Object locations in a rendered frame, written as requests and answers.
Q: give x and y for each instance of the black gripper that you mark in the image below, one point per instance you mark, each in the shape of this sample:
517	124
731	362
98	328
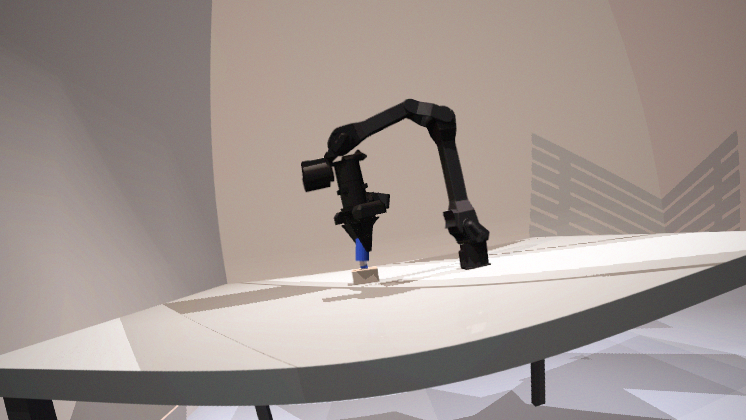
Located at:
358	215

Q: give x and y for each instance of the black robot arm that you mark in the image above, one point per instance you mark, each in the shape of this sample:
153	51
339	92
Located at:
460	218

